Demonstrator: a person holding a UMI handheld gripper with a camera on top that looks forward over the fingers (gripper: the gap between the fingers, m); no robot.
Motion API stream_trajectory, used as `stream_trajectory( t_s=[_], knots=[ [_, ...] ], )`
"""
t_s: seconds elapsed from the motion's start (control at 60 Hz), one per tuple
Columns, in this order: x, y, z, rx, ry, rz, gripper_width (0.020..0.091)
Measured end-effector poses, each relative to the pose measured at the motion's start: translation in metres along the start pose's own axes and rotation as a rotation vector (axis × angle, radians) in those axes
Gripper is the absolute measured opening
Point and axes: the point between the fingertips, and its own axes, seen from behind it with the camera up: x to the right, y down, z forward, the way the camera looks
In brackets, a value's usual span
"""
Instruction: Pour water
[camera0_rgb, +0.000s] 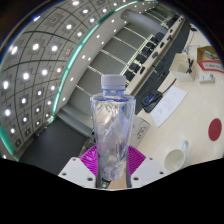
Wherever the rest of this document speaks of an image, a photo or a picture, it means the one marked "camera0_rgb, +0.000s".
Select clear plastic water bottle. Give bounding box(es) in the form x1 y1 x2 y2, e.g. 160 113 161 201
89 73 137 183

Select row of black office chairs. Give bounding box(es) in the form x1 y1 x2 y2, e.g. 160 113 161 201
127 30 168 83

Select white printed paper sheet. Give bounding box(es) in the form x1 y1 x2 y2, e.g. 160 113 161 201
149 85 189 129

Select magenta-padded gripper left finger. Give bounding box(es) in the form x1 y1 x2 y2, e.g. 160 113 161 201
57 144 100 188

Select large white carton box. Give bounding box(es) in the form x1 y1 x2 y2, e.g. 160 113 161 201
131 114 152 145

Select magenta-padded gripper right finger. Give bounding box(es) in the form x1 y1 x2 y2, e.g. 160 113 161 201
124 145 168 189

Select white ceramic mug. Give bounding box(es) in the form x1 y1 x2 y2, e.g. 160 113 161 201
163 140 190 174

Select round ceiling lights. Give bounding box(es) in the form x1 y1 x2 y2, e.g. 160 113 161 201
0 0 135 158

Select flat round red coaster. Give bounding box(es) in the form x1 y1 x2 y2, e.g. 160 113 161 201
207 117 223 142

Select open cardboard box red side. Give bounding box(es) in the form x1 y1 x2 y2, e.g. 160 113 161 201
196 45 224 75

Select small white open box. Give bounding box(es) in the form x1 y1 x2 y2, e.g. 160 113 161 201
169 52 196 83

